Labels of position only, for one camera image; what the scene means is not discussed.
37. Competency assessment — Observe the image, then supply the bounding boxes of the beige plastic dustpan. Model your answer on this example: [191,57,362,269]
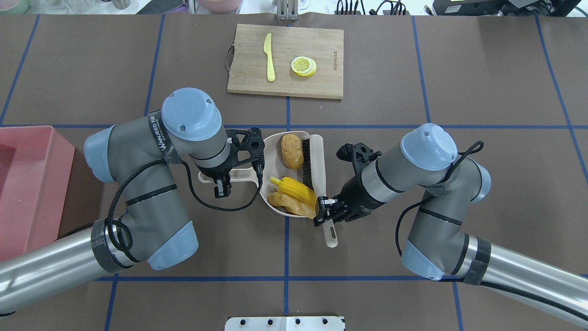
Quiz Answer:
[198,131,322,218]

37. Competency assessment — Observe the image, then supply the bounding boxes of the yellow toy corn cob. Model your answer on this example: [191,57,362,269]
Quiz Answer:
[270,177,317,207]

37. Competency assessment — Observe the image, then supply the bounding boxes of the yellow plastic toy knife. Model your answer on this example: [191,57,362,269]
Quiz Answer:
[263,32,276,82]

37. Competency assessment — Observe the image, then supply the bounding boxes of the brown toy potato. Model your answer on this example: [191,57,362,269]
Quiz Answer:
[280,133,303,170]

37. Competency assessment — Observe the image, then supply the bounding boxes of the pink plastic bin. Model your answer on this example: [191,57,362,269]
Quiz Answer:
[0,126,75,262]

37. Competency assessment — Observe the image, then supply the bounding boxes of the bamboo cutting board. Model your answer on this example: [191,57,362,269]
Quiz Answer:
[227,23,344,100]

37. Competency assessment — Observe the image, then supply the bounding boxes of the tan toy ginger root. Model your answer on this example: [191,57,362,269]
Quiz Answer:
[267,191,317,219]

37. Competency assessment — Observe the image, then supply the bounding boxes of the black cables at table edge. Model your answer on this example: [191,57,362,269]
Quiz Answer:
[335,0,409,16]

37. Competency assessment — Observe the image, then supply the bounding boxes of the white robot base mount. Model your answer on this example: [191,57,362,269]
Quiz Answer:
[224,316,346,331]

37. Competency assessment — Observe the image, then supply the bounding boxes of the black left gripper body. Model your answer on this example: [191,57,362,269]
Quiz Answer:
[224,127,265,180]

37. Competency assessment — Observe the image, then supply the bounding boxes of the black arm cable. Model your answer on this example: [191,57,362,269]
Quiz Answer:
[105,159,263,265]
[395,141,485,258]

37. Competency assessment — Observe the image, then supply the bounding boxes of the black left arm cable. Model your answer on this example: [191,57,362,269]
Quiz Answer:
[105,159,263,265]

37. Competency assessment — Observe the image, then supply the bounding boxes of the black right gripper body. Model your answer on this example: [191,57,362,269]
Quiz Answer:
[332,142,384,222]

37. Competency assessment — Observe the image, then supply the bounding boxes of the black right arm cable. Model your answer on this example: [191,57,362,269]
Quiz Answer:
[395,141,485,258]

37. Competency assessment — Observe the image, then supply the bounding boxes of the yellow toy lemon slices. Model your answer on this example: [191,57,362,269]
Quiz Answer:
[290,56,317,77]

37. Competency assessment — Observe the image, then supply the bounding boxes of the pink bowl in background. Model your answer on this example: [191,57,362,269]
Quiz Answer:
[196,0,243,13]

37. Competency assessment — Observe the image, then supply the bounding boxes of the beige hand brush black bristles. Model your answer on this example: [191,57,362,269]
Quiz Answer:
[301,131,339,248]

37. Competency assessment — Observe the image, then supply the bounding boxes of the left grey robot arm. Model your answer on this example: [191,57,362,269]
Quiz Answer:
[0,87,265,318]

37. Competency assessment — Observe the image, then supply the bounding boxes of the metal camera stand post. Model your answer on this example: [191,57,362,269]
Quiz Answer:
[272,0,300,21]

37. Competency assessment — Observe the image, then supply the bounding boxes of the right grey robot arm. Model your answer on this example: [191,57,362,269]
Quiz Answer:
[314,122,588,328]

